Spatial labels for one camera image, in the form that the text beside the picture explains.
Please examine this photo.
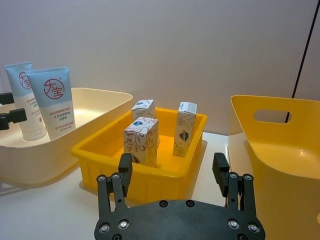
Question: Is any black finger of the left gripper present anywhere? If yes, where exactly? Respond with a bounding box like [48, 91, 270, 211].
[0, 107, 27, 131]
[0, 92, 15, 106]

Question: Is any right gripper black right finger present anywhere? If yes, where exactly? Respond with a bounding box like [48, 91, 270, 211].
[212, 152, 259, 217]

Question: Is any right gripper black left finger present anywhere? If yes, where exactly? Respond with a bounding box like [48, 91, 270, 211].
[96, 153, 134, 221]

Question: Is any blue and white cream tube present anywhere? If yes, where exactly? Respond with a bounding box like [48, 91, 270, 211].
[25, 66, 77, 141]
[4, 61, 48, 141]

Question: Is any yellow plastic crate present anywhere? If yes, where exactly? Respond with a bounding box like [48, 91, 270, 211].
[71, 107, 209, 204]

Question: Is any white floral print carton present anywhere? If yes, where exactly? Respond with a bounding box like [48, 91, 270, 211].
[123, 116, 160, 169]
[130, 99, 157, 124]
[172, 101, 198, 158]

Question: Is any cream plastic bin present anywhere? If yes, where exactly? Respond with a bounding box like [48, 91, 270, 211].
[0, 87, 134, 190]

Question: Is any yellow basket with handle hole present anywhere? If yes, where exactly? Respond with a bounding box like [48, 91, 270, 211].
[229, 94, 320, 240]

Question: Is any thin black cable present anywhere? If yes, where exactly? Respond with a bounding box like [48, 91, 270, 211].
[284, 0, 318, 124]

